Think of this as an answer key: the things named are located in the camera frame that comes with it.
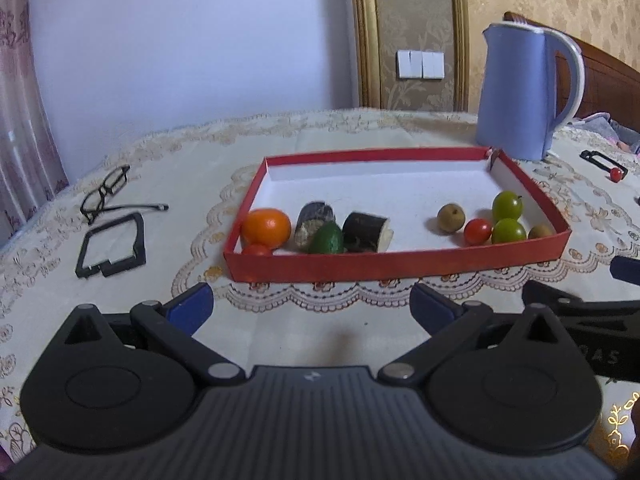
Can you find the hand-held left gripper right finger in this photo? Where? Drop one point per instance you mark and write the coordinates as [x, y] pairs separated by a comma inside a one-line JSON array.
[[431, 308]]

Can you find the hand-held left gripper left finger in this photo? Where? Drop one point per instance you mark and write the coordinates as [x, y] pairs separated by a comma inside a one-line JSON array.
[[192, 306]]

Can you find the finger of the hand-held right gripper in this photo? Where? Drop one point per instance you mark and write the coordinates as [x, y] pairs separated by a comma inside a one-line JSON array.
[[626, 269], [580, 312]]

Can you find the red cardboard box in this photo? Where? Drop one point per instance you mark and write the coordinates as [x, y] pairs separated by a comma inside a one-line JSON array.
[[390, 265]]

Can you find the large red tomato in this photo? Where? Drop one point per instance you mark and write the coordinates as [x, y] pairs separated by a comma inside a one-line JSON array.
[[257, 250]]

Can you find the small brown kiwi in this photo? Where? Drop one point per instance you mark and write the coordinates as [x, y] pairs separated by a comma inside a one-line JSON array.
[[540, 231]]

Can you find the brown kiwi with stem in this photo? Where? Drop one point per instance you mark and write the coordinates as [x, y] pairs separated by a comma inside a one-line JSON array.
[[451, 218]]

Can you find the short dark cut yam piece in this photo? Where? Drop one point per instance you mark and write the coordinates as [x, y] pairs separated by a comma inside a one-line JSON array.
[[365, 232]]

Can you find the orange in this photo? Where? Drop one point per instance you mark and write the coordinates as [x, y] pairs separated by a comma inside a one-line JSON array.
[[266, 227]]

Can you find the green avocado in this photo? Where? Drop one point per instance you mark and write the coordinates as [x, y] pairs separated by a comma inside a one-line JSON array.
[[327, 239]]

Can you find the green round fruit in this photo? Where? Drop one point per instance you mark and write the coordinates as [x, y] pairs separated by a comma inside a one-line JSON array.
[[509, 231], [507, 205]]

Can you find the long dark cut yam piece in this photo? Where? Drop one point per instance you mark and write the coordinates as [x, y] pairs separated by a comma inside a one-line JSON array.
[[312, 222]]

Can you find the small red cherry tomato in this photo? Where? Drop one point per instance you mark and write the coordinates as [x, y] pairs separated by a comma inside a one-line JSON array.
[[477, 231]]

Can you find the small red bead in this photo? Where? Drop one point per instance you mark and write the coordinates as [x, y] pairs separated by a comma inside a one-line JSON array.
[[616, 175]]

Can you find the black clip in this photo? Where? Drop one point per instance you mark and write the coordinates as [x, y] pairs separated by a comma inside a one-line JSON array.
[[597, 158]]

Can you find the crumpled clothes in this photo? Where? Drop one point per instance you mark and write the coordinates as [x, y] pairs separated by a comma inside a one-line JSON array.
[[607, 130]]

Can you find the black eyeglasses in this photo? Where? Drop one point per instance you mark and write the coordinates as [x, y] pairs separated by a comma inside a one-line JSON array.
[[102, 194]]

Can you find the wooden bed headboard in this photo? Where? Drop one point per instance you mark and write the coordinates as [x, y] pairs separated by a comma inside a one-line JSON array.
[[607, 85]]

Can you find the blue electric kettle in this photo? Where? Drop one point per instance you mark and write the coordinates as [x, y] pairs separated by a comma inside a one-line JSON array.
[[515, 90]]

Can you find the pink patterned curtain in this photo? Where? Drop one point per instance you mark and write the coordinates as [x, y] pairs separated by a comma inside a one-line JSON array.
[[25, 110]]

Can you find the black square plastic frame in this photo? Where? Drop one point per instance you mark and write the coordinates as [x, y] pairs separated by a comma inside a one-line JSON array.
[[137, 245]]

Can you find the white wall switch panel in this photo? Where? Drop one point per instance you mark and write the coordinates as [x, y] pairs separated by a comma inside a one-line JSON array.
[[421, 64]]

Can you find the gold wall moulding frame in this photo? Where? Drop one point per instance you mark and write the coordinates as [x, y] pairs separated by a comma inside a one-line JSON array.
[[367, 35]]

